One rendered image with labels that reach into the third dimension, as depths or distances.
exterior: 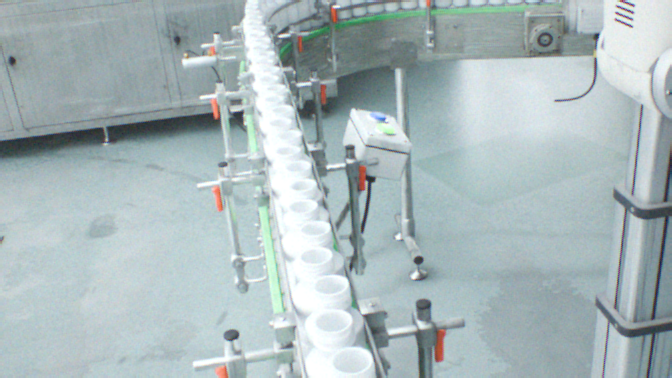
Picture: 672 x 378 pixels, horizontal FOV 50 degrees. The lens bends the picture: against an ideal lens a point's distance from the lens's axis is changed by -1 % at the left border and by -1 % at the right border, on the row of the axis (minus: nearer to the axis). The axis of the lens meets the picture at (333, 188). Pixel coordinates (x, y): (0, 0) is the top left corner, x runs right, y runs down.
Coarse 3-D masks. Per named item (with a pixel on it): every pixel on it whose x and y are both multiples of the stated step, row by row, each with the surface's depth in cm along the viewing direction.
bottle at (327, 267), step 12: (312, 252) 79; (324, 252) 79; (300, 264) 77; (312, 264) 76; (324, 264) 76; (300, 276) 78; (312, 276) 77; (324, 276) 77; (300, 288) 79; (312, 288) 77; (300, 300) 78; (312, 300) 77; (300, 312) 78; (300, 324) 79; (300, 336) 80
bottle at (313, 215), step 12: (300, 204) 90; (312, 204) 89; (288, 216) 88; (300, 216) 87; (312, 216) 87; (288, 240) 89; (288, 252) 89; (300, 252) 88; (288, 264) 90; (288, 276) 91
